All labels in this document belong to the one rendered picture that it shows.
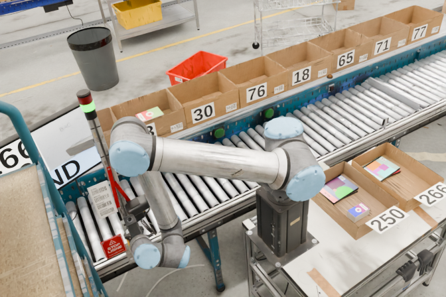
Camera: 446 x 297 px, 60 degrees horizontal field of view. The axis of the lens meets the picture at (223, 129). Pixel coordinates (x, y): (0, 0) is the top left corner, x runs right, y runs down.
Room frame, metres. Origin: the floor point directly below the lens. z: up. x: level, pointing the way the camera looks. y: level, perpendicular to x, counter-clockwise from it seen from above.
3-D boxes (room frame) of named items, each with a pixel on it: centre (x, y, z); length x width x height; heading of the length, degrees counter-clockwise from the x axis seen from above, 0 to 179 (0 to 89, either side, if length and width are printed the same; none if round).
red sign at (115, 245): (1.20, 0.55, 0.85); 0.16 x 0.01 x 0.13; 115
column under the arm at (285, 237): (1.21, -0.24, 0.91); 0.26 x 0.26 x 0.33; 29
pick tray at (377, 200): (1.38, -0.63, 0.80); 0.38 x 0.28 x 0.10; 27
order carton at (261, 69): (2.40, -0.25, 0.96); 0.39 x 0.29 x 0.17; 115
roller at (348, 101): (2.25, -0.99, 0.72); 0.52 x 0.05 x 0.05; 25
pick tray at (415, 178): (1.51, -0.92, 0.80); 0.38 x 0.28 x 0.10; 26
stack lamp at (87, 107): (1.25, 0.50, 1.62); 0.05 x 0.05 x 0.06
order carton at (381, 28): (2.91, -1.32, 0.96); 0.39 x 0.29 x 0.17; 115
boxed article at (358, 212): (1.30, -0.64, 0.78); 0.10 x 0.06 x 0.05; 117
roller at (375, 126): (2.22, -0.93, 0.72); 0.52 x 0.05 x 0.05; 25
